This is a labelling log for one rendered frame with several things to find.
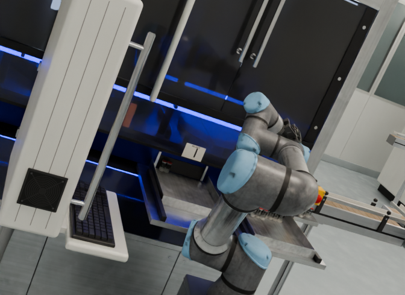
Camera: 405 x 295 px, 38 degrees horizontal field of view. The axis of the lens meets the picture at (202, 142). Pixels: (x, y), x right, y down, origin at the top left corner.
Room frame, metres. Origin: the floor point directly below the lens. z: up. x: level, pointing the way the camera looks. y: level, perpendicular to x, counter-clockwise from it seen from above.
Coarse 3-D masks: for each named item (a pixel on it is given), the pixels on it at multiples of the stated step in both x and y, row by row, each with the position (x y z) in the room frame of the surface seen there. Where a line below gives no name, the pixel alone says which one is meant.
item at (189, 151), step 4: (188, 144) 2.23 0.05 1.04; (192, 144) 2.24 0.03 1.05; (184, 148) 2.23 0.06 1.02; (188, 148) 2.24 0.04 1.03; (192, 148) 2.24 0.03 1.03; (200, 148) 2.25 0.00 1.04; (204, 148) 2.26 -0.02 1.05; (184, 152) 2.23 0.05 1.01; (188, 152) 2.24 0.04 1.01; (192, 152) 2.24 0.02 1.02; (196, 152) 2.25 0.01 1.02; (200, 152) 2.25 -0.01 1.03; (204, 152) 2.26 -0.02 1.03; (184, 156) 2.24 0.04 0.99; (188, 156) 2.24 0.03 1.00; (192, 156) 2.25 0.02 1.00; (196, 156) 2.25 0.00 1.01; (200, 156) 2.26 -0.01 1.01; (196, 160) 2.25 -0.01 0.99; (200, 160) 2.26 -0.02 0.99
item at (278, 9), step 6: (282, 0) 2.21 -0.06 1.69; (282, 6) 2.21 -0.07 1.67; (276, 12) 2.21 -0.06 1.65; (276, 18) 2.21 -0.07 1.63; (270, 24) 2.22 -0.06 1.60; (270, 30) 2.21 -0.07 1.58; (264, 36) 2.22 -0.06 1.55; (264, 42) 2.21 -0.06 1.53; (264, 48) 2.22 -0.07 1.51; (252, 54) 2.27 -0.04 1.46; (258, 54) 2.21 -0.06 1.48; (258, 60) 2.21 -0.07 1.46
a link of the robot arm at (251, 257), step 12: (240, 240) 1.61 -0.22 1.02; (252, 240) 1.64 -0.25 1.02; (240, 252) 1.59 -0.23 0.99; (252, 252) 1.58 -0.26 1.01; (264, 252) 1.61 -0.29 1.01; (228, 264) 1.58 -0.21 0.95; (240, 264) 1.58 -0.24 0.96; (252, 264) 1.58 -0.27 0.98; (264, 264) 1.60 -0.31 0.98; (228, 276) 1.60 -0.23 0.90; (240, 276) 1.58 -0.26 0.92; (252, 276) 1.58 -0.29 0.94; (240, 288) 1.58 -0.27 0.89; (252, 288) 1.59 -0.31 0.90
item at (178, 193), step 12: (156, 168) 2.28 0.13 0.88; (156, 180) 2.10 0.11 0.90; (168, 180) 2.21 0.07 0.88; (180, 180) 2.26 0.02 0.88; (192, 180) 2.32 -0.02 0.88; (168, 192) 2.08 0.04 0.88; (180, 192) 2.13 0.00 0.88; (192, 192) 2.19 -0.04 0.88; (204, 192) 2.24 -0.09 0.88; (216, 192) 2.21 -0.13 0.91; (168, 204) 1.97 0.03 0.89; (180, 204) 1.98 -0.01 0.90; (192, 204) 2.00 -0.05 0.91; (204, 204) 2.12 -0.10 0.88
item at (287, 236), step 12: (288, 216) 2.32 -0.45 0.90; (252, 228) 2.00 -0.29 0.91; (264, 228) 2.14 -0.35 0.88; (276, 228) 2.19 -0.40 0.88; (288, 228) 2.25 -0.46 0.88; (300, 228) 2.21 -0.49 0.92; (264, 240) 1.98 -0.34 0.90; (276, 240) 1.99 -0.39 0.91; (288, 240) 2.12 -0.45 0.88; (300, 240) 2.16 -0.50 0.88; (300, 252) 2.03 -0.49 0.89; (312, 252) 2.04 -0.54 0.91
